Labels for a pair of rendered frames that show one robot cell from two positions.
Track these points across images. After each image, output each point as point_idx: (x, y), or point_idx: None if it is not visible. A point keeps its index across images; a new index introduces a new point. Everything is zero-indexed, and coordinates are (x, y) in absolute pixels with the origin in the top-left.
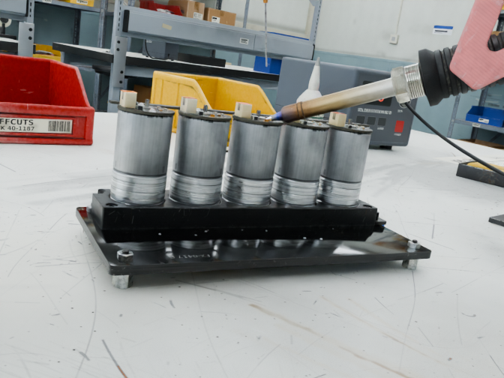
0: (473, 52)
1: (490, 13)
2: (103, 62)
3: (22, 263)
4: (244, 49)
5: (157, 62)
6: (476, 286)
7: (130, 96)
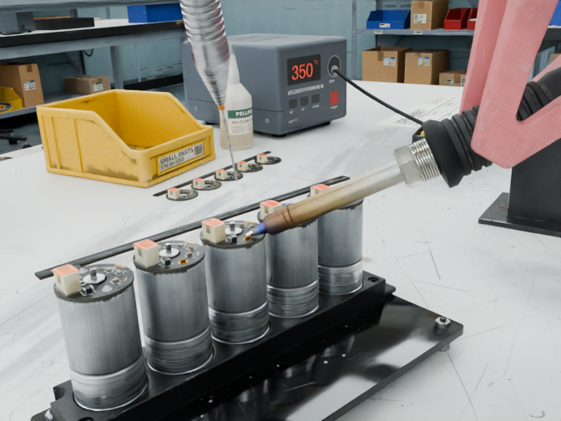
0: (500, 129)
1: (517, 82)
2: None
3: None
4: (113, 1)
5: (12, 38)
6: (520, 352)
7: (71, 278)
